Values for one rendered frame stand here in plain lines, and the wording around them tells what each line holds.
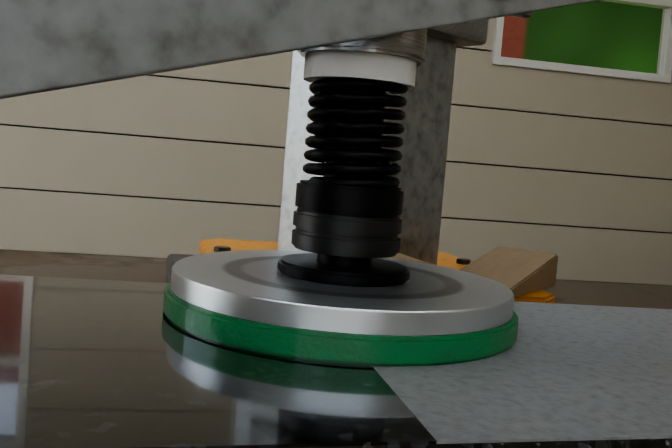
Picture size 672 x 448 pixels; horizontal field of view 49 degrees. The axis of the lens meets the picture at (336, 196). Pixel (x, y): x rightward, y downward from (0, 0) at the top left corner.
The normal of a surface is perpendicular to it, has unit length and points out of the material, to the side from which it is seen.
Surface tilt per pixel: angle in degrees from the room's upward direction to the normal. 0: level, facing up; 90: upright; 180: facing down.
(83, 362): 0
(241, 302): 90
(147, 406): 0
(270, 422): 0
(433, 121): 90
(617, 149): 90
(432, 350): 90
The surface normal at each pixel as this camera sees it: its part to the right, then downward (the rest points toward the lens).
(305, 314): -0.18, 0.04
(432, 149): 0.68, 0.09
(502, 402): 0.08, -1.00
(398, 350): 0.25, 0.07
